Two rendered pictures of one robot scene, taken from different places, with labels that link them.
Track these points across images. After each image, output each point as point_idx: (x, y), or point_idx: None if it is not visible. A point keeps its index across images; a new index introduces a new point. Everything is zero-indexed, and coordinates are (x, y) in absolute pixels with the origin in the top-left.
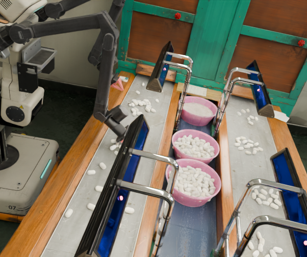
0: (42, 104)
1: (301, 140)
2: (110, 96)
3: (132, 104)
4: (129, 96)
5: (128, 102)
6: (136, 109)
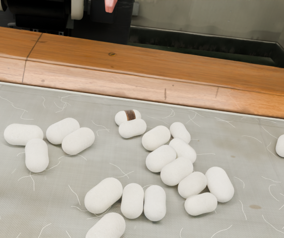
0: (75, 6)
1: None
2: (146, 56)
3: (122, 123)
4: (226, 123)
5: (154, 120)
6: (68, 136)
